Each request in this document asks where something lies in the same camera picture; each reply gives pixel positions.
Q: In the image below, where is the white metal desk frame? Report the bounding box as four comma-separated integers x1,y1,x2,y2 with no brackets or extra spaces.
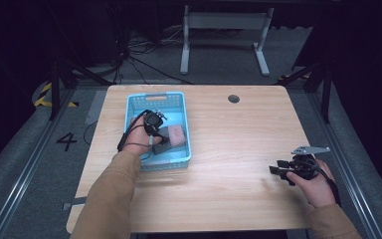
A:
179,4,276,77

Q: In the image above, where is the thin black floor cable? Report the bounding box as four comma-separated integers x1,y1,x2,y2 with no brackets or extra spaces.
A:
82,120,99,146

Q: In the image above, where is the light blue plastic basket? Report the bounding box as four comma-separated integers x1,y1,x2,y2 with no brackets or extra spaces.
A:
122,91,193,172

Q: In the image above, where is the bundle of black floor cables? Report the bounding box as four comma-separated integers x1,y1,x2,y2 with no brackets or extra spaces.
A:
112,28,194,86

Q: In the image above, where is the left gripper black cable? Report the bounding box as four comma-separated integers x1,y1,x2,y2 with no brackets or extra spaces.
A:
116,109,154,162

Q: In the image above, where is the grey glove red-labelled pink cuff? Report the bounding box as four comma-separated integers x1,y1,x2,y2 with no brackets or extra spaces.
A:
158,123,187,149

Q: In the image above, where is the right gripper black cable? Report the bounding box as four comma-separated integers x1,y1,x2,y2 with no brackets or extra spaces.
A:
306,158,342,208

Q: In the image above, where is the grey floor tape strip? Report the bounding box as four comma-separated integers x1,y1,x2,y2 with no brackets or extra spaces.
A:
85,90,109,126

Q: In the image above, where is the person's right hand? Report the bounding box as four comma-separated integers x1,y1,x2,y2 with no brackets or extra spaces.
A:
286,158,338,209

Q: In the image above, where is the small metal bracket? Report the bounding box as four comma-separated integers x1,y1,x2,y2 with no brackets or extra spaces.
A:
61,196,88,212

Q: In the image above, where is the black metal stand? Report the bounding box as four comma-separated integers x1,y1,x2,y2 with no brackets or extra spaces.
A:
278,59,333,124
48,58,114,121

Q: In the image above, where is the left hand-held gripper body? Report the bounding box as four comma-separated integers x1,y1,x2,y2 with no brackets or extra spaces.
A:
143,109,169,137

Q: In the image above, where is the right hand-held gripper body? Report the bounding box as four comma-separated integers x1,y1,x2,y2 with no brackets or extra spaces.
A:
286,144,331,182

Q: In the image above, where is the person's left hand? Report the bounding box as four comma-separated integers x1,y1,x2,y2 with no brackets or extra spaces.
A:
121,116,164,157

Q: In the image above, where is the aluminium floor rail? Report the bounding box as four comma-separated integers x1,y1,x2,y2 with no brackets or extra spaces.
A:
306,92,382,239
0,89,78,239

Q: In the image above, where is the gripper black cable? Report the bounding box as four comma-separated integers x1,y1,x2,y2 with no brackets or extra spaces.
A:
306,158,342,208
116,109,154,162

